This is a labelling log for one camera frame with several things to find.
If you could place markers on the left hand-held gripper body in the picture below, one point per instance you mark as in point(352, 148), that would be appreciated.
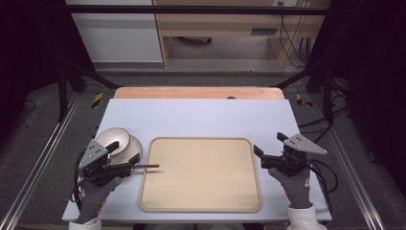
point(94, 153)

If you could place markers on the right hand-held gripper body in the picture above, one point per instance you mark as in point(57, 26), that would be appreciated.
point(298, 145)

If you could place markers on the brown chopstick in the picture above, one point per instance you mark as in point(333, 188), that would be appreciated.
point(148, 166)

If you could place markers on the person's left hand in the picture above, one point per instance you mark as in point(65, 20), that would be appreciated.
point(92, 198)

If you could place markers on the person's right hand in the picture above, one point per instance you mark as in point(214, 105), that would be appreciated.
point(298, 190)

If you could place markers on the white bowl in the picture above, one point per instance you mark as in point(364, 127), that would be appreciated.
point(130, 150)

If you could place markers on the metal bowl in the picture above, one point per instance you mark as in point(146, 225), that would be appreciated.
point(112, 136)

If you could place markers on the yellow black tape strip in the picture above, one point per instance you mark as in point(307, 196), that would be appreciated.
point(97, 100)
point(300, 100)

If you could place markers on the black metal stand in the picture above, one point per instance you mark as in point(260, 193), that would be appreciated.
point(327, 96)
point(63, 92)

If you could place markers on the beige tray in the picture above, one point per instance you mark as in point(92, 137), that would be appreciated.
point(201, 175)

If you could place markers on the white cabinet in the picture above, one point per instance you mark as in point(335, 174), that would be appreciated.
point(118, 35)

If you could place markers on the wooden desk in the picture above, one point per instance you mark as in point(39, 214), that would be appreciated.
point(223, 22)

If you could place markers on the aluminium floor rail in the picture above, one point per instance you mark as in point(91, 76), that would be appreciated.
point(351, 166)
point(38, 159)

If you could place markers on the black frame bar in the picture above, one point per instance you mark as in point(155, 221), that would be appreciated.
point(191, 9)

